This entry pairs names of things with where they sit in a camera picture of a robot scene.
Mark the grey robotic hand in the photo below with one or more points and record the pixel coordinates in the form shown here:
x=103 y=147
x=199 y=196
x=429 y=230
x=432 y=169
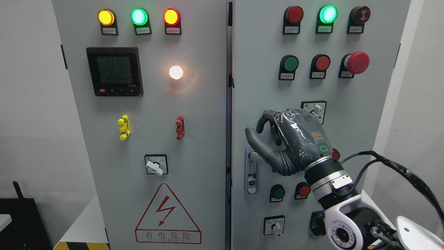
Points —
x=307 y=146

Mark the silver door handle lock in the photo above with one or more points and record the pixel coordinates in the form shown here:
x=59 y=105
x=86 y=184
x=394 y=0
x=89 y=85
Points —
x=257 y=173

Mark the grey cabinet door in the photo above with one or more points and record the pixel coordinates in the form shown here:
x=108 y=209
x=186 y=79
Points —
x=196 y=164
x=354 y=105

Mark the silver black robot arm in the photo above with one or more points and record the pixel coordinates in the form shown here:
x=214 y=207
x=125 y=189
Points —
x=350 y=223

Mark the red lamp top right door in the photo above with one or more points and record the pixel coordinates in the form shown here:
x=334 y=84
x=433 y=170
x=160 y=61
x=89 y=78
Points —
x=292 y=18

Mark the green lamp top right door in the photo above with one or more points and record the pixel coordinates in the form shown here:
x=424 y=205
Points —
x=325 y=19

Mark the green indicator lamp left door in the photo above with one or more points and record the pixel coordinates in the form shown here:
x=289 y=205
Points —
x=141 y=21

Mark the dark red lamp middle right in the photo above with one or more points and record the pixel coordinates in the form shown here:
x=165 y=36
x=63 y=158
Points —
x=335 y=154

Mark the green push button lower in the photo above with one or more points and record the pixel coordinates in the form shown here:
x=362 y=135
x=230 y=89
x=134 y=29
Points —
x=277 y=193

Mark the green push button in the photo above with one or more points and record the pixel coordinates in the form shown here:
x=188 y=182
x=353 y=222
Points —
x=288 y=66
x=277 y=193

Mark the green push button upper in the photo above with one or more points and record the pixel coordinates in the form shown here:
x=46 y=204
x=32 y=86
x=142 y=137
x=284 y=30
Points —
x=288 y=66

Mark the red push button upper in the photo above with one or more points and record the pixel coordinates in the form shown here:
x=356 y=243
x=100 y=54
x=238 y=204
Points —
x=319 y=66

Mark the red emergency stop mushroom button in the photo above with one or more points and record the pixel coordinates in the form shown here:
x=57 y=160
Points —
x=353 y=63

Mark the red terminal connector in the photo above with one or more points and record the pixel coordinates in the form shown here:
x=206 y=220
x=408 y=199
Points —
x=180 y=127

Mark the white glowing indicator lamp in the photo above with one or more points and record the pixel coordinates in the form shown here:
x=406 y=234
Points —
x=176 y=72

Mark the dark red buzzer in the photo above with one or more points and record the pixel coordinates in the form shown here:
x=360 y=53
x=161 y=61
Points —
x=358 y=16

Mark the red electric hazard warning sticker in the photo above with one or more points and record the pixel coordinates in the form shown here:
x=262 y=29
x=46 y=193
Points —
x=167 y=221

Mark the yellow terminal connector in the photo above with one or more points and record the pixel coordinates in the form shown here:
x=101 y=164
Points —
x=124 y=127

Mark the red-orange indicator lamp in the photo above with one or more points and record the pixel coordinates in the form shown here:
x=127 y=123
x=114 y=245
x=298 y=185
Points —
x=172 y=20

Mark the black digital power meter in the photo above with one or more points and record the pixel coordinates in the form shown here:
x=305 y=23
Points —
x=115 y=71

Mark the yellow indicator lamp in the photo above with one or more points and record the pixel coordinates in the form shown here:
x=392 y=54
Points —
x=108 y=22

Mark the white cabinet base platform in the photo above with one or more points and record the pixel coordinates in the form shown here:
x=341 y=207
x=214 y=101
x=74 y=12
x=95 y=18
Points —
x=90 y=227

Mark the black box with antenna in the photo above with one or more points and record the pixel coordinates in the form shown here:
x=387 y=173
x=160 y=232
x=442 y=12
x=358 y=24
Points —
x=26 y=230

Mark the white lever selector switch upper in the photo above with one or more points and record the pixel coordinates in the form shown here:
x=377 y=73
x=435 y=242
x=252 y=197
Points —
x=316 y=109

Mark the white lever selector switch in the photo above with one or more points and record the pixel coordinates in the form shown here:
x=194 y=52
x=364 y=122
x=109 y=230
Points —
x=156 y=164
x=273 y=225
x=316 y=109

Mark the white lever selector switch lower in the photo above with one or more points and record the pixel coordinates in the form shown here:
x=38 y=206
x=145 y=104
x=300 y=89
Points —
x=273 y=225

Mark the black rotary knob switch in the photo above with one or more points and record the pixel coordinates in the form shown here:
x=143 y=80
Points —
x=317 y=223

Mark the white lever selector switch left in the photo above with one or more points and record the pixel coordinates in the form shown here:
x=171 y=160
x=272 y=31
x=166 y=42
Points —
x=156 y=164

